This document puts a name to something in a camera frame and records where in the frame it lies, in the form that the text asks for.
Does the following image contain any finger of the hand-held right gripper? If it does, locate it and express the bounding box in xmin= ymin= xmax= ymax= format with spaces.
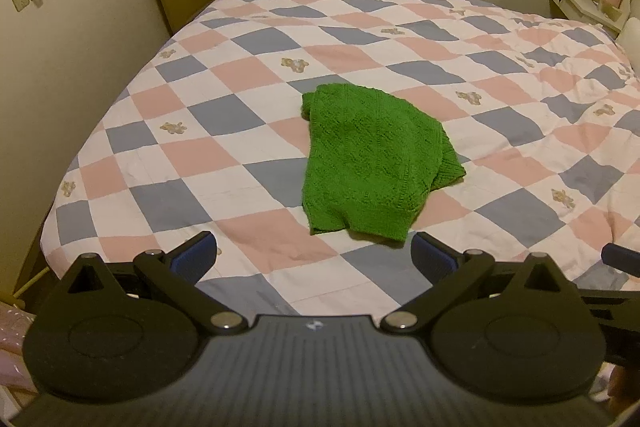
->
xmin=601 ymin=243 xmax=640 ymax=279

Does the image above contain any bed with checkered sheet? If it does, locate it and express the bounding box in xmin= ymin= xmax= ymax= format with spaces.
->
xmin=40 ymin=0 xmax=640 ymax=323

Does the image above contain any green knitted sweater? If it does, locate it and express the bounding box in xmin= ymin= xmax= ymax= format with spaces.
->
xmin=300 ymin=83 xmax=467 ymax=249

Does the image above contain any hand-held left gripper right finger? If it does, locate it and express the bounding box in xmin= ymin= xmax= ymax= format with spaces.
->
xmin=380 ymin=231 xmax=576 ymax=335

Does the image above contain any cream headboard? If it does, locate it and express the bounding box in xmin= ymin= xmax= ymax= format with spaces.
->
xmin=620 ymin=17 xmax=640 ymax=72

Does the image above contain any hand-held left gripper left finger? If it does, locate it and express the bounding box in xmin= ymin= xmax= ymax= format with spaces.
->
xmin=60 ymin=231 xmax=246 ymax=335

